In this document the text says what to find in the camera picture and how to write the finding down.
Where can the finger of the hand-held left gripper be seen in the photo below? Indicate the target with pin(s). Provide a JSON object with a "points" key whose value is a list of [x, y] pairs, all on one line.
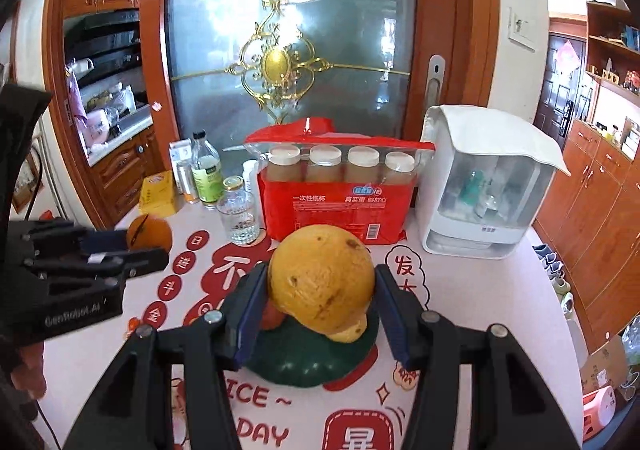
{"points": [[145, 260], [102, 242]]}

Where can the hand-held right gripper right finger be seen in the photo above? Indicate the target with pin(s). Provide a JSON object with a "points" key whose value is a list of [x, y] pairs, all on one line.
{"points": [[396, 322]]}

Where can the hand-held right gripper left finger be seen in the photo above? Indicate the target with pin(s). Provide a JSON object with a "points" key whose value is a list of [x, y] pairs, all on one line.
{"points": [[249, 322]]}

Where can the red tomato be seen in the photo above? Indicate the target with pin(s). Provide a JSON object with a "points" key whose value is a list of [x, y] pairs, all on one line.
{"points": [[273, 318]]}

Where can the round orange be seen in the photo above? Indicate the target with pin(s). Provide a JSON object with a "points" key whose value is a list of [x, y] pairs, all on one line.
{"points": [[154, 232]]}

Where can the dark green plate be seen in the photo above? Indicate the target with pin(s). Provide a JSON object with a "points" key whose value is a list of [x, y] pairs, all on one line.
{"points": [[300, 361]]}

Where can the large yellow pomelo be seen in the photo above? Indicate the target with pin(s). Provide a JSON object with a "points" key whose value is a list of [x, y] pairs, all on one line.
{"points": [[320, 280]]}

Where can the person's left hand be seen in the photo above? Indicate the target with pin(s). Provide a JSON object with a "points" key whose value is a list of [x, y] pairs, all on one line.
{"points": [[30, 372]]}

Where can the yellow lemon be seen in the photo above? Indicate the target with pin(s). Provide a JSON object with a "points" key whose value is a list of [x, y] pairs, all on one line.
{"points": [[351, 330]]}

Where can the yellow box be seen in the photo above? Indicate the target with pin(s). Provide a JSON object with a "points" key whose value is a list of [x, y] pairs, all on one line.
{"points": [[157, 195]]}

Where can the wooden kitchen base cabinet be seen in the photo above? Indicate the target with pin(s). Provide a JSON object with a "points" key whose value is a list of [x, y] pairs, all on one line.
{"points": [[125, 180]]}

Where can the green label glass bottle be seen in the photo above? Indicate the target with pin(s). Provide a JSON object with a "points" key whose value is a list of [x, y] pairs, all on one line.
{"points": [[206, 180]]}

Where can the clear glass jar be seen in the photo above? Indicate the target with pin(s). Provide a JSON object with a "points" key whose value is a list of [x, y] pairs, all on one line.
{"points": [[238, 216]]}

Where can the white carton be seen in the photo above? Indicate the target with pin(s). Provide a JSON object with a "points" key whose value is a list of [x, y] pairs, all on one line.
{"points": [[177, 152]]}

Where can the kitchen counter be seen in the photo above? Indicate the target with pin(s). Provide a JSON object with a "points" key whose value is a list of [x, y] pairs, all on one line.
{"points": [[120, 130]]}

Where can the red tissue roll pack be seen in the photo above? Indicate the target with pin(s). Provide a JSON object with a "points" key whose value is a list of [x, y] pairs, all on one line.
{"points": [[330, 212]]}

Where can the white countertop appliance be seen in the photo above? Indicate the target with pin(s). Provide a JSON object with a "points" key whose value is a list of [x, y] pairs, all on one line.
{"points": [[480, 210]]}

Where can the grey slipper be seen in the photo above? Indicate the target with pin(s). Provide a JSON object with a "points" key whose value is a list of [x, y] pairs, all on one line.
{"points": [[546, 260]]}

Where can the green slipper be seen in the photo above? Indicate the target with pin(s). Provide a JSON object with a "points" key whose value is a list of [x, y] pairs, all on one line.
{"points": [[561, 286]]}

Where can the white shoe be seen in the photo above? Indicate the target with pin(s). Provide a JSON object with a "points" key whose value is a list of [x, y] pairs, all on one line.
{"points": [[568, 304]]}

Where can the black range hood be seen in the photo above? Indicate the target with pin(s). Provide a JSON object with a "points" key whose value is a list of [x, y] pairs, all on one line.
{"points": [[100, 45]]}

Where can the cardboard box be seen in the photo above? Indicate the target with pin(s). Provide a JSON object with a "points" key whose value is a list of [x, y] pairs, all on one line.
{"points": [[602, 365]]}

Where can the white cloth cover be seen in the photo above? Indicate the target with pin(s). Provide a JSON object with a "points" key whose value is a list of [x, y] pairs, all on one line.
{"points": [[495, 130]]}

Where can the pink plastic stool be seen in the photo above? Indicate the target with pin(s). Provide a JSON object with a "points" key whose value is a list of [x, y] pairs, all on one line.
{"points": [[599, 412]]}

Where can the wooden shelf cabinet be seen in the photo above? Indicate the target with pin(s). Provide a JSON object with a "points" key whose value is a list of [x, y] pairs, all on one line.
{"points": [[600, 200]]}

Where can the dark entrance door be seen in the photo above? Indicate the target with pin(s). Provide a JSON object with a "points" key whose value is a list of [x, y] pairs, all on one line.
{"points": [[555, 90]]}

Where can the wooden frosted glass door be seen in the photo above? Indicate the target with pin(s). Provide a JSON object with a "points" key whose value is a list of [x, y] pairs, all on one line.
{"points": [[350, 30]]}

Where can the white wall switch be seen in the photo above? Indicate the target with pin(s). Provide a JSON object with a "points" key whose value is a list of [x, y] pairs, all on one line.
{"points": [[523, 27]]}

